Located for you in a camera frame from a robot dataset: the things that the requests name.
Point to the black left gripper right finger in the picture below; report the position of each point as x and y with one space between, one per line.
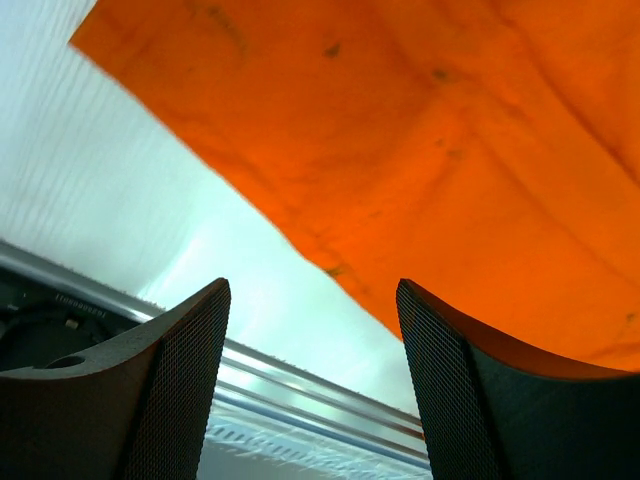
494 407

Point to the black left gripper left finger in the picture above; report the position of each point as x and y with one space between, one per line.
135 406

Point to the orange t shirt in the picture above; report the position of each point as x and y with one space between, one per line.
487 150

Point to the slotted grey cable duct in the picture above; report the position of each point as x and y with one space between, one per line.
237 451

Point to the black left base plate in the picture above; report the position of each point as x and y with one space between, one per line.
40 324

